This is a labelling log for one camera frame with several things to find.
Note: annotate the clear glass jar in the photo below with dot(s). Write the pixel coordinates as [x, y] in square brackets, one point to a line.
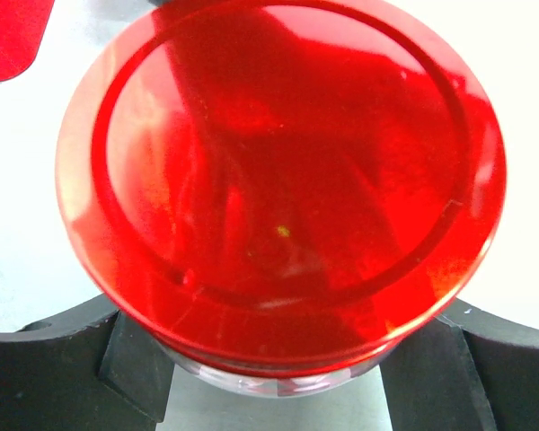
[273, 388]

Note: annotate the red box of lollipops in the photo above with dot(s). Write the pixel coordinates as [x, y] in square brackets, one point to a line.
[22, 26]

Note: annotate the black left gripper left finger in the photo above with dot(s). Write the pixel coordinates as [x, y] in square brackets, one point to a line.
[88, 368]

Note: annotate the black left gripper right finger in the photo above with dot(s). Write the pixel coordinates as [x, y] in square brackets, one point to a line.
[466, 369]

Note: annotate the red round lid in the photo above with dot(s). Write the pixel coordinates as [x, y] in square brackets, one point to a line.
[280, 188]

